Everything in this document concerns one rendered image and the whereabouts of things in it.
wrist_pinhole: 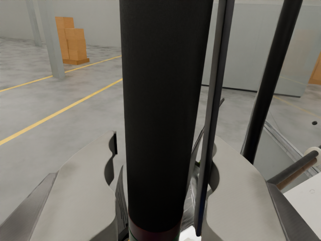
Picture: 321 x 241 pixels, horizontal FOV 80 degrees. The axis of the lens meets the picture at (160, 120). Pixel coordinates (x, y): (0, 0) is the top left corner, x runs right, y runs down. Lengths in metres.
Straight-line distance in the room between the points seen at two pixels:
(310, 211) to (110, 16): 13.79
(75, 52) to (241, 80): 5.92
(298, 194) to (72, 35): 8.06
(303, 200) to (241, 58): 5.16
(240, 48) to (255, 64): 0.58
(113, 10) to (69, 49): 6.07
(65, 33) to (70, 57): 0.83
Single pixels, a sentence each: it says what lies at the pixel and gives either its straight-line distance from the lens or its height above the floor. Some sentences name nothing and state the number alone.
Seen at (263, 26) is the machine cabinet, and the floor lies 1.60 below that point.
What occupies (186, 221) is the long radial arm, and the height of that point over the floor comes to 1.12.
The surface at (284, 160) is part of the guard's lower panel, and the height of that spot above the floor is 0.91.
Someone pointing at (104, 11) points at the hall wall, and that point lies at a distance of 14.15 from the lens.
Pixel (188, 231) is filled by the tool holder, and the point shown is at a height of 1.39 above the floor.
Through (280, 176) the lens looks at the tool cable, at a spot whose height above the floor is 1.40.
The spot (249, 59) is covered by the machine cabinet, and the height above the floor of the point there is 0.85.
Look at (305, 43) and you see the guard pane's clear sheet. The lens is 1.29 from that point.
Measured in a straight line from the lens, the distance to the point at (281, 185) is 0.30.
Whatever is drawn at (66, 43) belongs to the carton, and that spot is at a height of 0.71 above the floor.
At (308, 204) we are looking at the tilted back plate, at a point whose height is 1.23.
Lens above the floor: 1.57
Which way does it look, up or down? 27 degrees down
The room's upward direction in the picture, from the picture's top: 3 degrees clockwise
